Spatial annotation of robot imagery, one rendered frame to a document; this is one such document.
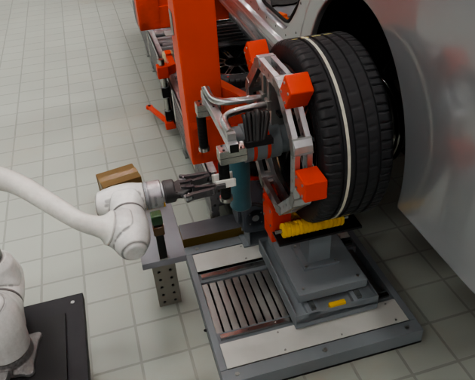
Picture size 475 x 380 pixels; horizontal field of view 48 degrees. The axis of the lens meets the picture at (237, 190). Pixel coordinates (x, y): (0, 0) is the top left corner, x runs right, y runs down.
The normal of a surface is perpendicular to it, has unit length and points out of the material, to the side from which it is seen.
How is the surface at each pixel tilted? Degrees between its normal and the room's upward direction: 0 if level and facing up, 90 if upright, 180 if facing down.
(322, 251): 90
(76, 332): 0
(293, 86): 35
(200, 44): 90
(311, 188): 90
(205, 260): 0
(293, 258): 0
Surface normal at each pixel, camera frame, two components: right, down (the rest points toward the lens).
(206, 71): 0.27, 0.55
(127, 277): -0.05, -0.81
